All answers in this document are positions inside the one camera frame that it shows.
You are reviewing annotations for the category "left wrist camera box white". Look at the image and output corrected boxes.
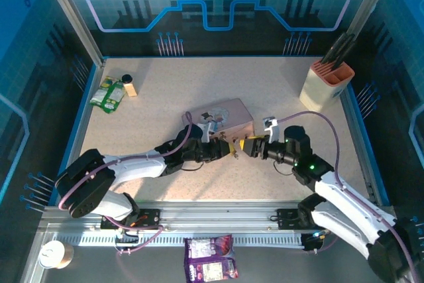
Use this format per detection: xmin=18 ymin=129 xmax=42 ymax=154
xmin=197 ymin=120 xmax=215 ymax=143

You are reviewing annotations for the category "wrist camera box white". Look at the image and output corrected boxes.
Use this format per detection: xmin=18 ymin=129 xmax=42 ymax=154
xmin=262 ymin=116 xmax=280 ymax=145
xmin=197 ymin=120 xmax=215 ymax=143

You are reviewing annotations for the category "pink tin box wedding print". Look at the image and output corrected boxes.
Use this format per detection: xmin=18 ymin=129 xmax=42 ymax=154
xmin=181 ymin=97 xmax=255 ymax=142

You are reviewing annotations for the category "green snack packet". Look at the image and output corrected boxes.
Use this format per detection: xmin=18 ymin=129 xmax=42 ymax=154
xmin=89 ymin=76 xmax=116 ymax=107
xmin=101 ymin=80 xmax=127 ymax=114

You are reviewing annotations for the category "purple snack packet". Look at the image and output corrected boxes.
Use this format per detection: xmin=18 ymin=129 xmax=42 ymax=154
xmin=184 ymin=235 xmax=239 ymax=283

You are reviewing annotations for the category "wooden bottle with black cap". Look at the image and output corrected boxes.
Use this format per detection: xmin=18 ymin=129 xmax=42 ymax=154
xmin=121 ymin=74 xmax=138 ymax=98

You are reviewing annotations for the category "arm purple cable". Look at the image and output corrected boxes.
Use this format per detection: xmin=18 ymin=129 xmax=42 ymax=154
xmin=274 ymin=111 xmax=419 ymax=283
xmin=58 ymin=111 xmax=166 ymax=256

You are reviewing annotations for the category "paper cup with white lid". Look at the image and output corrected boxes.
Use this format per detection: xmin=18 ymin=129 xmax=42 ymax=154
xmin=38 ymin=240 xmax=76 ymax=270

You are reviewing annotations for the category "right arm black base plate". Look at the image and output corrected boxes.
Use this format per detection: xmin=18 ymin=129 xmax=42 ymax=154
xmin=276 ymin=208 xmax=319 ymax=231

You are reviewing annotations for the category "aluminium mounting rail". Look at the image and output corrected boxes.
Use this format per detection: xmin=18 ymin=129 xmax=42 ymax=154
xmin=39 ymin=200 xmax=398 ymax=235

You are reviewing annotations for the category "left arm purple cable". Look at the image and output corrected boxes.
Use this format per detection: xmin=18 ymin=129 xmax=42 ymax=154
xmin=58 ymin=111 xmax=166 ymax=256

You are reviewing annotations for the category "black knife handle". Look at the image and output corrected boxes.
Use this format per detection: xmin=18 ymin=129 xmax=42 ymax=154
xmin=330 ymin=34 xmax=354 ymax=66
xmin=323 ymin=33 xmax=347 ymax=64
xmin=336 ymin=39 xmax=358 ymax=68

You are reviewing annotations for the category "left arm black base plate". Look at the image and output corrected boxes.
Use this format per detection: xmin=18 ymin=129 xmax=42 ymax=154
xmin=100 ymin=208 xmax=163 ymax=231

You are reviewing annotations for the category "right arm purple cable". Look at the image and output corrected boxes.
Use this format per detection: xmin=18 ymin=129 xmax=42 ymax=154
xmin=274 ymin=111 xmax=419 ymax=283

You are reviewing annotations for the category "cream knife block orange top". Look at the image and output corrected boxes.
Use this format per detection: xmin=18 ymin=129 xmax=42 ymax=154
xmin=299 ymin=62 xmax=356 ymax=114

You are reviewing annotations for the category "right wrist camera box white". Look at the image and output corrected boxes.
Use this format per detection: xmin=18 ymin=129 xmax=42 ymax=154
xmin=262 ymin=116 xmax=280 ymax=145

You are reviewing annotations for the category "slotted grey cable duct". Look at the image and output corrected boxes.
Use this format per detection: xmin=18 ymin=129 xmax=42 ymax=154
xmin=54 ymin=232 xmax=305 ymax=248

